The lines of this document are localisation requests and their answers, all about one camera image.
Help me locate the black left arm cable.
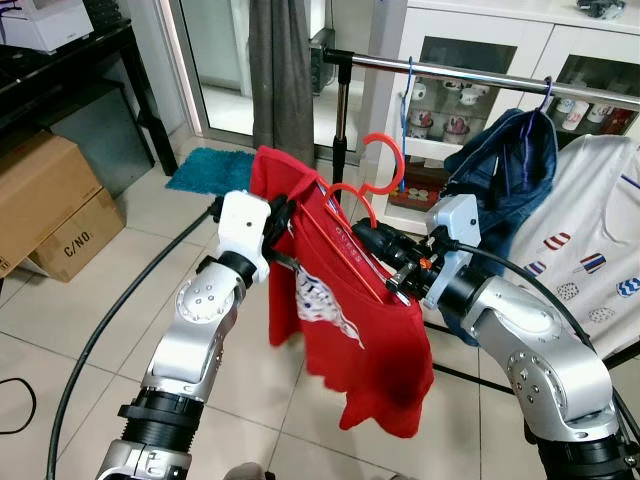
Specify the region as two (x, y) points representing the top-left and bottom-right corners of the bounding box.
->
(45, 198), (226, 480)

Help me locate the teal shaggy rug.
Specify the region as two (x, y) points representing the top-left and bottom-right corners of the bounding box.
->
(165, 147), (256, 196)

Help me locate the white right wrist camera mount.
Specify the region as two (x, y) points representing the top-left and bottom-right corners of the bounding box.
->
(425, 195), (481, 311)

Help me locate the large cardboard box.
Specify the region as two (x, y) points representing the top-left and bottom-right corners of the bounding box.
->
(0, 130), (106, 279)

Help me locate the blue denim garment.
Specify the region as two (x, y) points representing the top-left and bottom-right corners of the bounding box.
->
(440, 108), (561, 346)

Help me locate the grey curtain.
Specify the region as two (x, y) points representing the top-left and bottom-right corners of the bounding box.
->
(248, 0), (316, 166)

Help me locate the dark grey case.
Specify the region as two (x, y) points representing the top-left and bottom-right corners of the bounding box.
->
(45, 95), (129, 198)

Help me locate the red t-shirt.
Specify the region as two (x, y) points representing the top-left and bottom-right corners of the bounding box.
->
(248, 145), (436, 441)

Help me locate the blue plastic hanger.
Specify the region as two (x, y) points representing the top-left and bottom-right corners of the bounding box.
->
(400, 58), (416, 193)

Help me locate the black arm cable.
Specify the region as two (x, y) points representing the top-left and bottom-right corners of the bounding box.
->
(440, 236), (640, 441)
(45, 198), (226, 480)

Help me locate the metal clothes rack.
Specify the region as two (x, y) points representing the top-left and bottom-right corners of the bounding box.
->
(320, 45), (640, 396)

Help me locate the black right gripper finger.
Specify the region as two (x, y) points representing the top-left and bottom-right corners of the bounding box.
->
(348, 228), (393, 273)
(356, 222), (409, 259)

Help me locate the small black gadget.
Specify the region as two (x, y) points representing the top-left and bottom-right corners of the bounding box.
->
(578, 0), (629, 19)

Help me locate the glass sliding door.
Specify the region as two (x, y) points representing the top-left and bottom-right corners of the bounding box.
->
(160, 0), (336, 151)

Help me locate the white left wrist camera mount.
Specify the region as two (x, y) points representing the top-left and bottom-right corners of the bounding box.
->
(218, 190), (273, 281)

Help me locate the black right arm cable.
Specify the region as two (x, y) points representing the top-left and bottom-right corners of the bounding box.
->
(440, 236), (640, 441)

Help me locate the white flag print t-shirt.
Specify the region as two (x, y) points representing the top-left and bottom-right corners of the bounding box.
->
(505, 135), (640, 356)

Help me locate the cardboard box printed C/NO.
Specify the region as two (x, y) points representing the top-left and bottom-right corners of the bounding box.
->
(28, 188), (126, 283)

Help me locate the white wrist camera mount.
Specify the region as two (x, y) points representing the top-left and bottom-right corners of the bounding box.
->
(425, 195), (481, 311)
(218, 190), (273, 281)

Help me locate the red plastic hanger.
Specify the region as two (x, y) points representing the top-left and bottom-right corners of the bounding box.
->
(312, 132), (409, 304)

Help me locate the white box device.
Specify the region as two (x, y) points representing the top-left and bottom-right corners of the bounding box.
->
(0, 0), (96, 53)

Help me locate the black desk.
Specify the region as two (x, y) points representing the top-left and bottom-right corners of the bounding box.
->
(0, 20), (181, 176)

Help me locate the thin black floor cable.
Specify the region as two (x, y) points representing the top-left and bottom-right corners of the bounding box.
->
(0, 378), (38, 436)

